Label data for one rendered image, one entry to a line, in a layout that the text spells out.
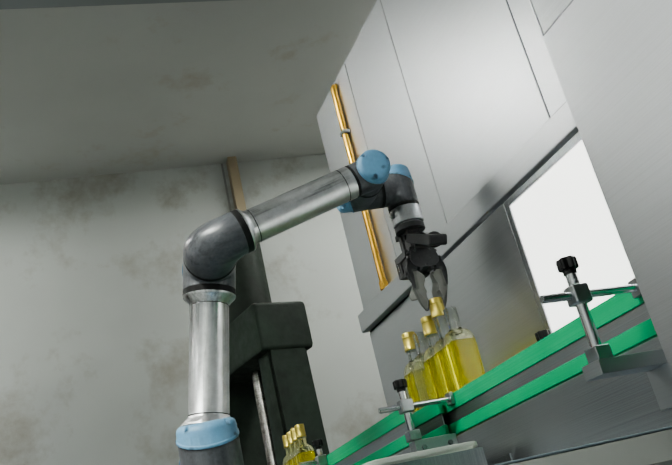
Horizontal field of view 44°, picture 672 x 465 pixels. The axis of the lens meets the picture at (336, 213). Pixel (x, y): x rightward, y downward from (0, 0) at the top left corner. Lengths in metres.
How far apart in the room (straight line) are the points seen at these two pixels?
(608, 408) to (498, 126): 0.77
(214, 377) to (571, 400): 0.74
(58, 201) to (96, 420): 1.46
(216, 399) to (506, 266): 0.68
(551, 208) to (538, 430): 0.45
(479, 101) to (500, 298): 0.45
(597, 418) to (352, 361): 4.17
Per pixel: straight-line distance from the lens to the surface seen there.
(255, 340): 4.23
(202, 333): 1.79
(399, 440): 1.83
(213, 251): 1.72
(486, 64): 1.93
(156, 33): 4.54
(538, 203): 1.73
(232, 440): 1.61
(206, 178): 5.80
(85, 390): 5.28
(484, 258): 1.91
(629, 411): 1.30
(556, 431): 1.46
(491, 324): 1.92
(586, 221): 1.61
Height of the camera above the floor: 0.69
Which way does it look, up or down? 23 degrees up
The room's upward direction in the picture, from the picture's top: 14 degrees counter-clockwise
